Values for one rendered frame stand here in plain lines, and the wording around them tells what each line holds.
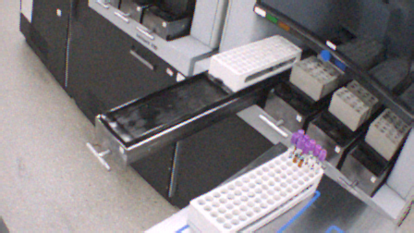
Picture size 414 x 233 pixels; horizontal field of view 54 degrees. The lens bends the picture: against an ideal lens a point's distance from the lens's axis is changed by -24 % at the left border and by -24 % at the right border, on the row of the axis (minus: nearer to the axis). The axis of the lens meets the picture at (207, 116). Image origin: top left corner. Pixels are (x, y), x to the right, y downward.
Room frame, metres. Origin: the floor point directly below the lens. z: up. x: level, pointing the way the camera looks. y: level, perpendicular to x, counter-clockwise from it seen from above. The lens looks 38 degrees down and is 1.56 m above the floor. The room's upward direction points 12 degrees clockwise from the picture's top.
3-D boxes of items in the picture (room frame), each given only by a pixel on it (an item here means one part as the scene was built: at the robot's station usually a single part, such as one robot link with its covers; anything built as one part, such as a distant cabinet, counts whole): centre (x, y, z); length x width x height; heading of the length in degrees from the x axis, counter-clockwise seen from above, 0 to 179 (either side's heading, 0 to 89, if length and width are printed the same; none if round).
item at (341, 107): (1.07, -0.37, 0.85); 0.12 x 0.02 x 0.06; 50
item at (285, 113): (1.34, -0.40, 0.78); 0.73 x 0.14 x 0.09; 141
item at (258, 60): (1.23, -0.11, 0.83); 0.30 x 0.10 x 0.06; 141
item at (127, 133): (1.09, 0.00, 0.78); 0.73 x 0.14 x 0.09; 141
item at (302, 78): (1.16, -0.25, 0.85); 0.12 x 0.02 x 0.06; 51
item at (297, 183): (0.70, -0.14, 0.85); 0.30 x 0.10 x 0.06; 137
